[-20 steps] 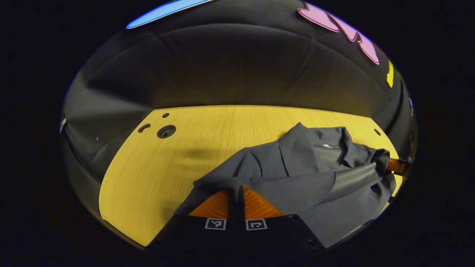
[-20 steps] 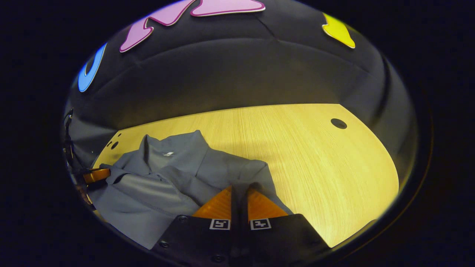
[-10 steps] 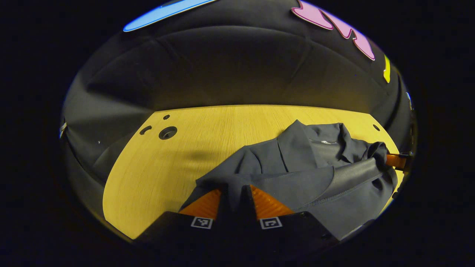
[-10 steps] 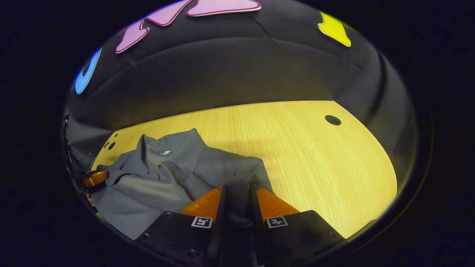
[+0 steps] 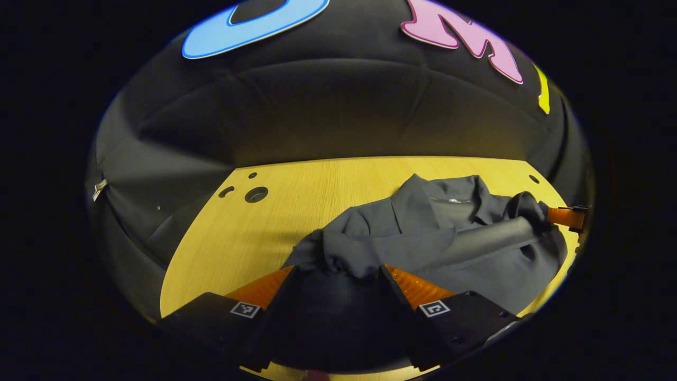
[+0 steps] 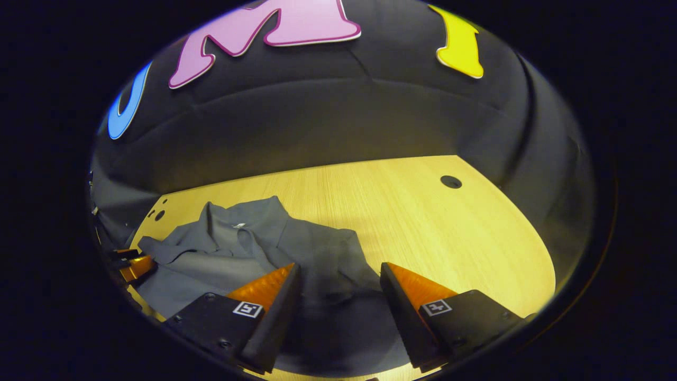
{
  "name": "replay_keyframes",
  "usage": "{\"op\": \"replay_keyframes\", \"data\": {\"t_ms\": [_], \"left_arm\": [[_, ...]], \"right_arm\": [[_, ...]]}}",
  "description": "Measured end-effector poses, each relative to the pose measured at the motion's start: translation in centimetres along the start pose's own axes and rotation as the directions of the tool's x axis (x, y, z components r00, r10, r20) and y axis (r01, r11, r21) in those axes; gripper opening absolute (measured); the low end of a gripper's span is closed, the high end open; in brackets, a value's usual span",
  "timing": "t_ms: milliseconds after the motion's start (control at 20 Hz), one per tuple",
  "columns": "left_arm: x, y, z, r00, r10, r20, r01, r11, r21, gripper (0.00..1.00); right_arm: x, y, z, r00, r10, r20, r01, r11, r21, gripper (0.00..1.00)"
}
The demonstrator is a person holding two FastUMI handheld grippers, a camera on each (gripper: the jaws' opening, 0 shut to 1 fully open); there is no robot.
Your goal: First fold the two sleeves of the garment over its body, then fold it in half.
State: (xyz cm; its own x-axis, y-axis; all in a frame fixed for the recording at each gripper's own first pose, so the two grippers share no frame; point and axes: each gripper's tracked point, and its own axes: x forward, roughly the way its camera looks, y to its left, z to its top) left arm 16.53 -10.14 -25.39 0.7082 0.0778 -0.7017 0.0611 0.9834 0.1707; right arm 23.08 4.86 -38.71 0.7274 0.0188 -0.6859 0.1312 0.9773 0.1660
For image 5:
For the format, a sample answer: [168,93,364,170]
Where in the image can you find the black backdrop cloth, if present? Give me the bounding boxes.
[85,0,594,318]

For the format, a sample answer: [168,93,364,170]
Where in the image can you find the grey button shirt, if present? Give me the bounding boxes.
[270,174,570,371]

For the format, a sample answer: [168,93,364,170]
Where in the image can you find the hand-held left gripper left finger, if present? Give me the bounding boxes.
[159,265,297,372]

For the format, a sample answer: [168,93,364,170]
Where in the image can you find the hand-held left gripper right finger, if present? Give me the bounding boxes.
[380,263,522,372]

